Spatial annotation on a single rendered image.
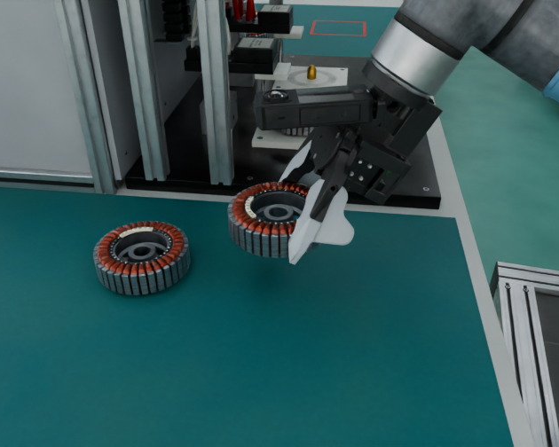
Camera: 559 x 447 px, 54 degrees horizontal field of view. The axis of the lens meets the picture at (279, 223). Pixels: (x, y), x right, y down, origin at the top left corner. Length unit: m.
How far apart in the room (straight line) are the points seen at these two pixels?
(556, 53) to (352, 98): 0.18
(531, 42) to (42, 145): 0.66
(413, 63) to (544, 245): 1.72
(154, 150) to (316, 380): 0.42
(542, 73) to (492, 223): 1.73
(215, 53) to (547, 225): 1.79
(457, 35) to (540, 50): 0.07
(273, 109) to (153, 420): 0.31
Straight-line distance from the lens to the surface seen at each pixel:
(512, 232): 2.22
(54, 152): 0.88
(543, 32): 0.53
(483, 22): 0.53
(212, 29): 0.73
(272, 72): 0.91
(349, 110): 0.53
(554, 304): 1.60
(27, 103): 0.86
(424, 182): 0.84
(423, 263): 0.71
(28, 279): 0.72
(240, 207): 0.60
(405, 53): 0.52
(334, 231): 0.56
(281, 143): 0.91
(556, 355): 1.46
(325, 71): 1.24
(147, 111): 0.79
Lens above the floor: 1.17
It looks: 34 degrees down
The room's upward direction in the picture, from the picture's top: straight up
